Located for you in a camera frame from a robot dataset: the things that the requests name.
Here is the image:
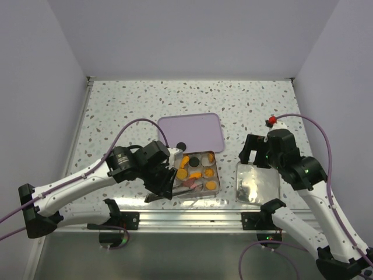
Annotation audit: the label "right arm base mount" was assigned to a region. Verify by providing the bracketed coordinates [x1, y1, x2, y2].
[241, 212, 280, 231]

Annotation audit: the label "pink round cookie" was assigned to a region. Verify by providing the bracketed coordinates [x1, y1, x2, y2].
[182, 178, 198, 189]

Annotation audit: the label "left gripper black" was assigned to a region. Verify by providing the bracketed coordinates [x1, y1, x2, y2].
[139, 162, 178, 200]

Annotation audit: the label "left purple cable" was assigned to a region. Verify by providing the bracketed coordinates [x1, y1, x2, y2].
[0, 118, 170, 242]

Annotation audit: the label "black round cookie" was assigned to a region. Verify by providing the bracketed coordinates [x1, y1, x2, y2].
[188, 156, 200, 167]

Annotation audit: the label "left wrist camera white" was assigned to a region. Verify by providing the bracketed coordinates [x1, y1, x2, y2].
[168, 148, 183, 169]

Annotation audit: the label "aluminium rail front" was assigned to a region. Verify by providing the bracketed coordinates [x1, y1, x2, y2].
[37, 208, 324, 233]

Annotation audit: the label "metal tongs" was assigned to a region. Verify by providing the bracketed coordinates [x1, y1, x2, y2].
[144, 183, 203, 204]

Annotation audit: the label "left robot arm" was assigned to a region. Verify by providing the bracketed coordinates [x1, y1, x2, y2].
[18, 141, 182, 239]

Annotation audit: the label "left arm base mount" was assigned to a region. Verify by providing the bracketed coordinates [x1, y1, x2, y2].
[87, 212, 140, 230]

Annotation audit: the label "purple plastic tray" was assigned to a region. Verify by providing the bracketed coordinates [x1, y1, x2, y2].
[157, 113, 225, 153]

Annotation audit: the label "purple cable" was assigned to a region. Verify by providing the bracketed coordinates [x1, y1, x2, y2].
[236, 113, 373, 280]
[0, 118, 170, 242]

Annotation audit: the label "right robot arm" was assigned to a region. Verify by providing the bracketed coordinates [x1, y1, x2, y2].
[239, 128, 372, 279]

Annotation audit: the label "metal tin lid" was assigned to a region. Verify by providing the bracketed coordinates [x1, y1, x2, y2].
[235, 163, 280, 206]

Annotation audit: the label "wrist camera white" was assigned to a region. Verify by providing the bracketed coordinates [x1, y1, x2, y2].
[168, 148, 183, 169]
[265, 116, 290, 139]

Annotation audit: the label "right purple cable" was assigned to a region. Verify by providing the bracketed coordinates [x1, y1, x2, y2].
[236, 113, 373, 280]

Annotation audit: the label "orange round sandwich cookie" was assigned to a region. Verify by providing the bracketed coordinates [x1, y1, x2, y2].
[177, 169, 188, 180]

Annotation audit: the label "metal cookie tin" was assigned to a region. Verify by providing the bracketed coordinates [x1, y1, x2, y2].
[173, 151, 220, 199]

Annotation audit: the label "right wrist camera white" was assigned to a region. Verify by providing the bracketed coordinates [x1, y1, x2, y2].
[265, 116, 290, 139]

